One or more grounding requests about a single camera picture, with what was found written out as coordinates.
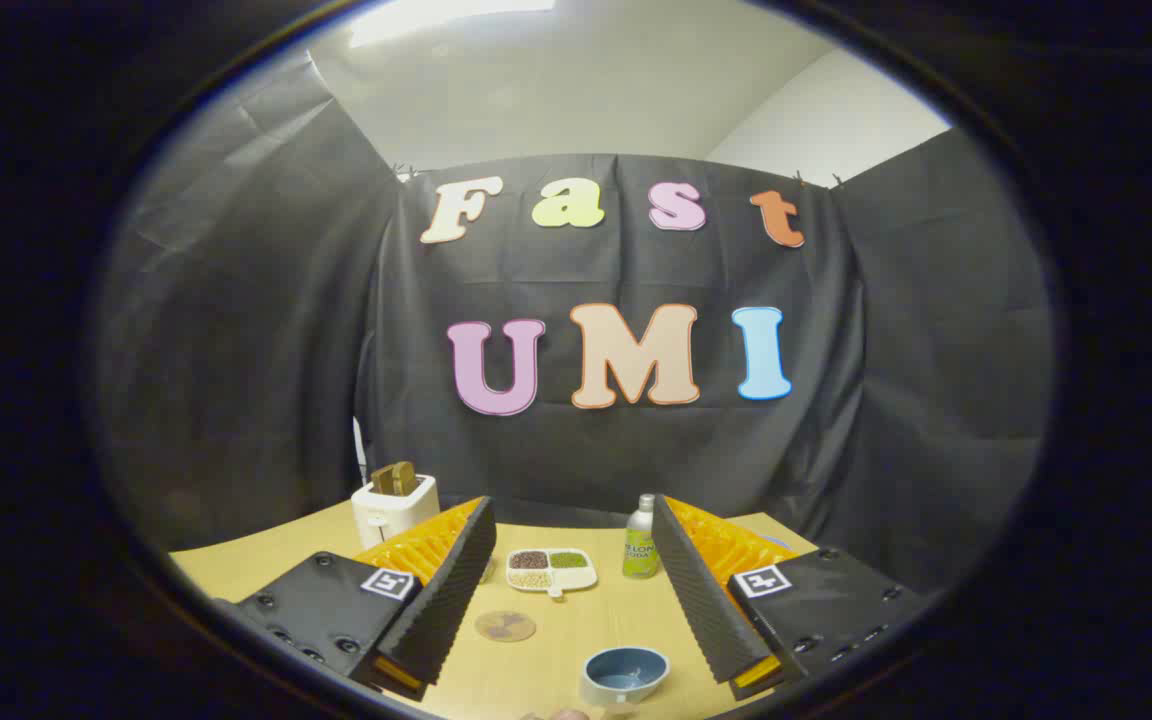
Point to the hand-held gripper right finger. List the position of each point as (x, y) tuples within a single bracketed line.
[(701, 600)]

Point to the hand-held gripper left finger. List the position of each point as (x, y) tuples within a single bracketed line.
[(451, 600)]

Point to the round wooden coaster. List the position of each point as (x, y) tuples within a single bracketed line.
[(505, 626)]

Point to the green soda bottle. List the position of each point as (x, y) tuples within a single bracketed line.
[(640, 550)]

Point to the white divided dish of beans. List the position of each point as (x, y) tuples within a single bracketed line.
[(550, 571)]

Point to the white toaster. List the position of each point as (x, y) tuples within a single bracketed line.
[(381, 515)]

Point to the light wooden table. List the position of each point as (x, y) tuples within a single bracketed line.
[(546, 665)]

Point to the brown toast slice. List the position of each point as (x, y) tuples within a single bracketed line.
[(394, 477)]

